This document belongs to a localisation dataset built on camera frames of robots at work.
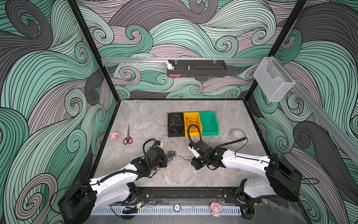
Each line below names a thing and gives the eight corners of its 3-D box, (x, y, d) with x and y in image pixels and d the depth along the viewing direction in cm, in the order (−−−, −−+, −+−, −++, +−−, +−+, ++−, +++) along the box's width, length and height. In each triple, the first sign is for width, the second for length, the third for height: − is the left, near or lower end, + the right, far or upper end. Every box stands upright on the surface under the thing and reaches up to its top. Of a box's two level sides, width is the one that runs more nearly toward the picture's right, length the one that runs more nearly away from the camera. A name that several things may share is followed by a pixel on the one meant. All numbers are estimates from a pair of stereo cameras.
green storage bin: (201, 136, 99) (202, 130, 94) (198, 117, 111) (200, 111, 105) (219, 136, 99) (222, 130, 94) (215, 117, 111) (217, 111, 105)
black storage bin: (167, 137, 99) (166, 132, 93) (168, 118, 110) (167, 112, 104) (184, 137, 99) (185, 132, 93) (183, 118, 110) (184, 112, 104)
